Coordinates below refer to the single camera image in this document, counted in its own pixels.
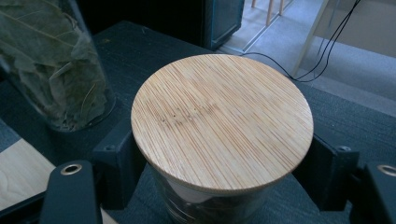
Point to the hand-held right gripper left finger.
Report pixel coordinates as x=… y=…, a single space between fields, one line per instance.
x=120 y=168

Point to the glass jar red chilies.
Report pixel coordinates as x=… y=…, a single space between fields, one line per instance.
x=218 y=124

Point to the tall glass jar bay leaves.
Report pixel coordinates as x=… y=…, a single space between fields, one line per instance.
x=46 y=62

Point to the dark cabinet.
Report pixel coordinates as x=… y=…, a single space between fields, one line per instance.
x=224 y=21

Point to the wooden stool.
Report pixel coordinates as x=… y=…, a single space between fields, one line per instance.
x=268 y=12

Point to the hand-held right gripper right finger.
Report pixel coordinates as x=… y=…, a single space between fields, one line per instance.
x=330 y=174

